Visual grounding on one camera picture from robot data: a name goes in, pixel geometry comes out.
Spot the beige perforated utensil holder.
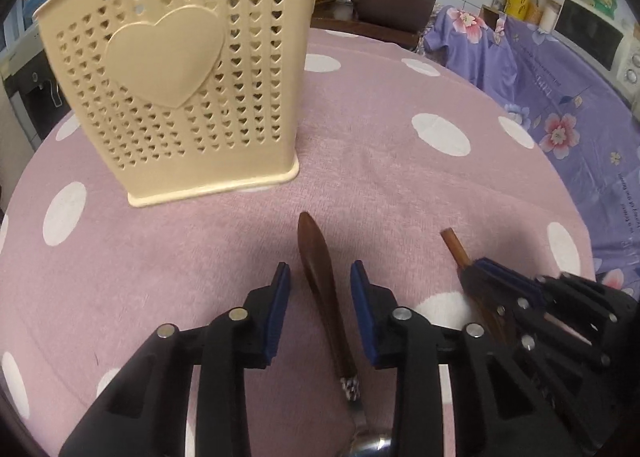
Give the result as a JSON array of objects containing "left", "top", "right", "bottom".
[{"left": 34, "top": 0, "right": 328, "bottom": 208}]

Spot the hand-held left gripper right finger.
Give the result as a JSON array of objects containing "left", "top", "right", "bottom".
[{"left": 350, "top": 259, "right": 576, "bottom": 457}]

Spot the wooden-handled metal spoon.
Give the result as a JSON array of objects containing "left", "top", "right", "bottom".
[{"left": 297, "top": 211, "right": 393, "bottom": 457}]

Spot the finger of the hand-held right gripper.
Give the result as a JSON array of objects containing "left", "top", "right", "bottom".
[
  {"left": 471, "top": 258, "right": 637, "bottom": 339},
  {"left": 462, "top": 268, "right": 640, "bottom": 454}
]

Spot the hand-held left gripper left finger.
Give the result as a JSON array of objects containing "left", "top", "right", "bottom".
[{"left": 59, "top": 262, "right": 292, "bottom": 457}]

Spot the wooden rack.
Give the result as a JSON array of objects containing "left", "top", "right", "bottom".
[{"left": 482, "top": 0, "right": 563, "bottom": 32}]

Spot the purple floral cloth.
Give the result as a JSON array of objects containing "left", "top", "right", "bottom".
[{"left": 422, "top": 4, "right": 640, "bottom": 300}]

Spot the white microwave oven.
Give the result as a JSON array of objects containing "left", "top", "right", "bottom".
[{"left": 555, "top": 0, "right": 640, "bottom": 105}]

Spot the grey water dispenser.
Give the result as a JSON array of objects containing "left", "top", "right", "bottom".
[{"left": 0, "top": 29, "right": 71, "bottom": 152}]

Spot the pink polka dot tablecloth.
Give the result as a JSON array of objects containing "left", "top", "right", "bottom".
[{"left": 0, "top": 27, "right": 598, "bottom": 457}]

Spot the brown wooden chopstick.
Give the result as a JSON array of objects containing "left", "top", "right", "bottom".
[{"left": 440, "top": 228, "right": 508, "bottom": 345}]

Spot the dark wooden counter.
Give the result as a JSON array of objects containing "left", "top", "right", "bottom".
[{"left": 310, "top": 2, "right": 421, "bottom": 50}]

